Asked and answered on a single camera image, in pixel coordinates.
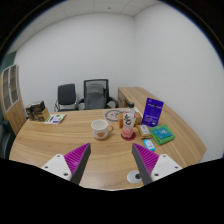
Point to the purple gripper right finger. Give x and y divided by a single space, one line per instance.
152 166

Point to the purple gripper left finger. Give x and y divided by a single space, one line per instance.
70 166

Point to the pink drink bottle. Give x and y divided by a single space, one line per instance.
129 117

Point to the small blue white box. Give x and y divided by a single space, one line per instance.
149 145

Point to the dark red round coaster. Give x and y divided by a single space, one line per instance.
129 138

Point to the small tan snack box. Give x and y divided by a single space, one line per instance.
144 131

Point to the green box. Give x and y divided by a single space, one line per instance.
162 134

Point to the white ceramic mug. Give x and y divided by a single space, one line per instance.
101 129

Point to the wooden tissue box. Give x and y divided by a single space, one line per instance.
138 119

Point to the green white leaflet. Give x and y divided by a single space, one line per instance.
55 119

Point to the purple standing card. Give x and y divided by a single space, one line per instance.
152 112

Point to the round grey patterned plate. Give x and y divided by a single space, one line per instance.
112 115

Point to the wooden side desk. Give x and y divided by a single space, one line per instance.
137 95

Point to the grey office chair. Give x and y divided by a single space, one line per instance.
66 98

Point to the black mesh office chair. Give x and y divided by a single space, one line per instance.
96 95

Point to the black chair at left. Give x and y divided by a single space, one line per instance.
7 138

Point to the wooden glass-door cabinet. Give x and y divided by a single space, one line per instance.
10 98

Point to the desk cable grommet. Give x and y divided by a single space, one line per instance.
134 177

